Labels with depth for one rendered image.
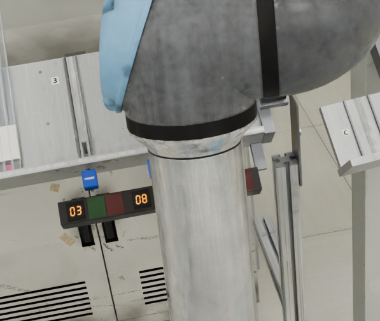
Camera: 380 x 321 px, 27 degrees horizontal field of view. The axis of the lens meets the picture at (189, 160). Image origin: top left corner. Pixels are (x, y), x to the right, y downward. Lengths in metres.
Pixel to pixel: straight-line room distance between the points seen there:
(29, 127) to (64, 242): 0.49
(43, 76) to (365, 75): 0.56
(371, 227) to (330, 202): 0.81
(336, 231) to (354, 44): 1.66
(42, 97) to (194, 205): 0.73
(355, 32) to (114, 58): 0.19
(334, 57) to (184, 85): 0.12
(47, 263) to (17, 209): 0.16
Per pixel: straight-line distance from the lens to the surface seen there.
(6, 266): 1.85
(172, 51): 0.63
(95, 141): 1.35
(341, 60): 0.66
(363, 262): 1.68
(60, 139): 1.36
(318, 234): 2.30
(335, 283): 2.13
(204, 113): 0.65
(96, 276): 1.87
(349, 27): 0.66
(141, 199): 1.33
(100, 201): 1.33
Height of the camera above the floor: 1.39
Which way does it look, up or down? 31 degrees down
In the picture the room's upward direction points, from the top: 8 degrees counter-clockwise
